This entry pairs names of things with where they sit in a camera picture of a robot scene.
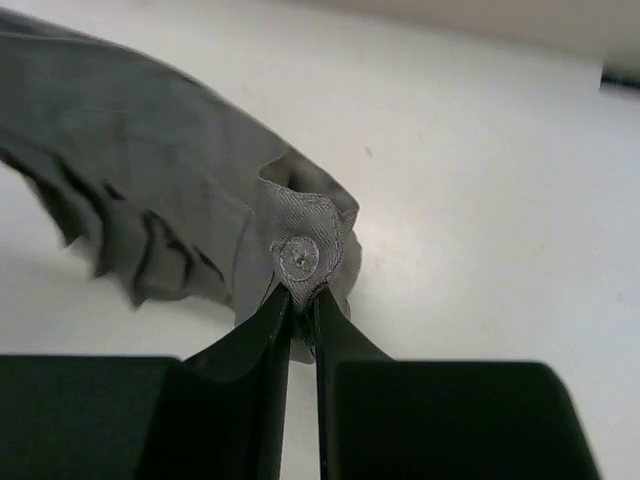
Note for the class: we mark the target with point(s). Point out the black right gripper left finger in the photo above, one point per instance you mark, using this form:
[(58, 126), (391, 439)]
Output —
[(216, 415)]

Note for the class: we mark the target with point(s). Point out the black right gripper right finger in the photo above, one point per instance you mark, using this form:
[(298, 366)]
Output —
[(381, 418)]

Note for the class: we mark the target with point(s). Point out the grey pleated skirt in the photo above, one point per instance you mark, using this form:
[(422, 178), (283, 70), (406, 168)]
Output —
[(170, 188)]

